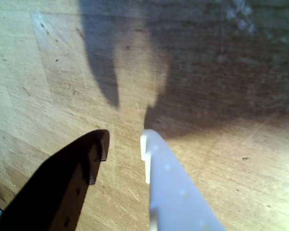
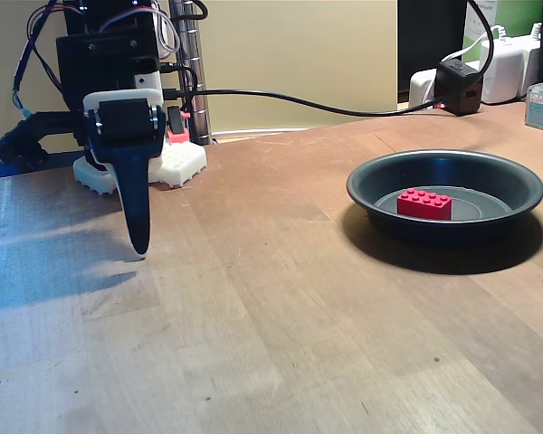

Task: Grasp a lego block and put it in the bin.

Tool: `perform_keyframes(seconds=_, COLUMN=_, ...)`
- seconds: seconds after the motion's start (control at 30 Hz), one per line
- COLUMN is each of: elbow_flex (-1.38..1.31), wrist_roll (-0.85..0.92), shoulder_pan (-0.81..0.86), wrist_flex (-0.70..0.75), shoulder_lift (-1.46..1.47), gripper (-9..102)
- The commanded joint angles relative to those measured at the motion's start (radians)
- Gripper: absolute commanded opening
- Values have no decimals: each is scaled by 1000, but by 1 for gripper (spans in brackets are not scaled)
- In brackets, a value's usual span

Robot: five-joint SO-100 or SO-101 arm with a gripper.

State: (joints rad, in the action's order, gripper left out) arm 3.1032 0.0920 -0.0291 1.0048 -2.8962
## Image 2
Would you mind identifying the red lego block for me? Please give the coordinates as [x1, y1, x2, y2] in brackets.
[396, 186, 453, 222]

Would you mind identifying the red and black clamp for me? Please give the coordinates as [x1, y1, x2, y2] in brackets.
[166, 105, 192, 145]

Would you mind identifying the metal pole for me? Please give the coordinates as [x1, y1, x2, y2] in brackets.
[169, 0, 214, 146]

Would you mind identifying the blue edge strip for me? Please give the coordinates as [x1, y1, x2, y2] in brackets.
[0, 151, 88, 182]

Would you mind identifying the white power strip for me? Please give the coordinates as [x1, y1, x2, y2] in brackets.
[408, 67, 440, 110]

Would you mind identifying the black round metal pan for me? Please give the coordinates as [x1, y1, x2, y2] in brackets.
[346, 148, 543, 248]

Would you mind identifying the black panel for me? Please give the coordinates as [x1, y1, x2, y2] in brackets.
[396, 0, 468, 106]

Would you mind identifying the black cube usb hub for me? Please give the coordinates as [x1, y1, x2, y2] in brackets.
[433, 58, 484, 117]

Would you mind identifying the white power adapter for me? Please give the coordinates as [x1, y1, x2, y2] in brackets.
[522, 22, 543, 99]
[479, 38, 527, 104]

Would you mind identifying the green and white box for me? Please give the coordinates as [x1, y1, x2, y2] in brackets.
[463, 0, 543, 64]

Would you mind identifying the short black cable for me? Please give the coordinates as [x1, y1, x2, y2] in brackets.
[159, 61, 199, 112]

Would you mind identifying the black camera on bracket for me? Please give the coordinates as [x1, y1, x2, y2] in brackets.
[0, 110, 85, 172]

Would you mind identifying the red and blue wire bundle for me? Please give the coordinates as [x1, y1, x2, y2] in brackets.
[11, 0, 76, 124]

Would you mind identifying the long black cable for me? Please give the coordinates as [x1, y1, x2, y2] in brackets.
[162, 88, 441, 118]

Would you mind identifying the thick black cable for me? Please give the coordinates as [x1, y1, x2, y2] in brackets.
[466, 0, 497, 73]

